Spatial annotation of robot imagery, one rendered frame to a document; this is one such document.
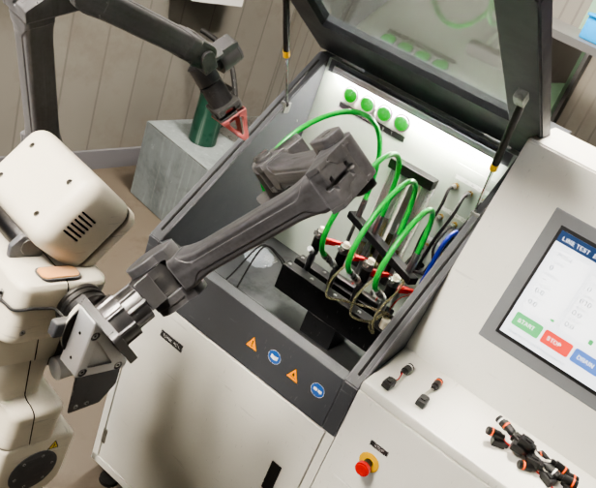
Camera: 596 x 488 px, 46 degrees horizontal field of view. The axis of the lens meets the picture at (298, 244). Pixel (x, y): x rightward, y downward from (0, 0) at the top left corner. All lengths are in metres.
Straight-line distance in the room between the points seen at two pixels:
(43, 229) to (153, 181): 2.74
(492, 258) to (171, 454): 1.09
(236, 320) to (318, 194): 0.81
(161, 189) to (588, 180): 2.62
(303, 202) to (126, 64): 3.07
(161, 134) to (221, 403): 2.14
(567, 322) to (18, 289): 1.16
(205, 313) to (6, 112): 2.21
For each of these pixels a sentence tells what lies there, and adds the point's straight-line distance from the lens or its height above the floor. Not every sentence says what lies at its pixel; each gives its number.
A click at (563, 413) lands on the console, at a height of 1.06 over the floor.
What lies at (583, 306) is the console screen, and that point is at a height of 1.29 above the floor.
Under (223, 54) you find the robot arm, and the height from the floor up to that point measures 1.49.
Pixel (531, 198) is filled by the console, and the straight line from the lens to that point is 1.70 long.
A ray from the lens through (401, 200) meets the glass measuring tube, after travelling 2.05.
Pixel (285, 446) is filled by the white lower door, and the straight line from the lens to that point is 1.85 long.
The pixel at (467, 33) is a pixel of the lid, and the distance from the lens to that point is 1.49.
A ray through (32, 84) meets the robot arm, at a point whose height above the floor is 1.43.
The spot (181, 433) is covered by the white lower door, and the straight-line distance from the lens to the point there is 2.10.
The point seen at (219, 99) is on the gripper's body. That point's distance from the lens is 1.65.
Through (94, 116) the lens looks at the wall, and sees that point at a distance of 4.09.
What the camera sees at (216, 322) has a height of 0.85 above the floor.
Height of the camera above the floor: 1.94
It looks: 28 degrees down
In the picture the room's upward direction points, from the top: 21 degrees clockwise
